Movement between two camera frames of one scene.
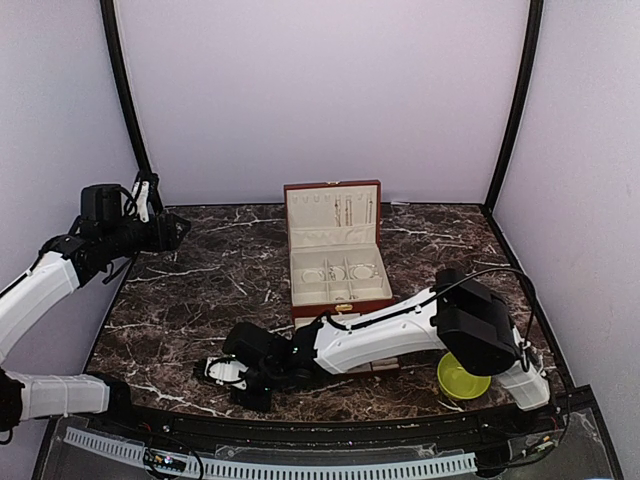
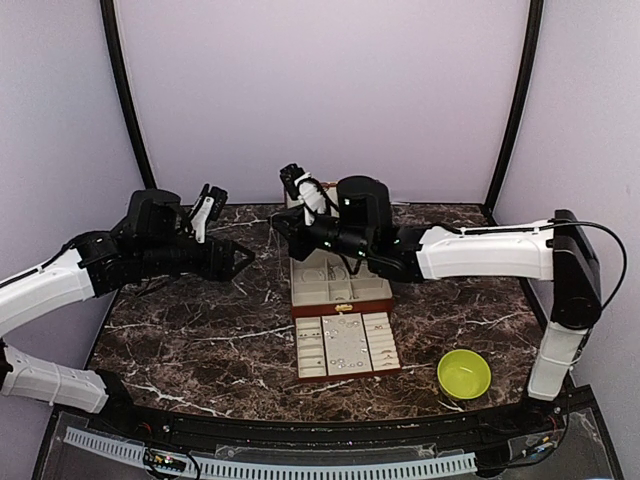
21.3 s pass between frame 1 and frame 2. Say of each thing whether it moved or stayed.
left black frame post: stayed
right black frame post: stayed
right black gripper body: moved
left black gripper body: moved
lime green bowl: stayed
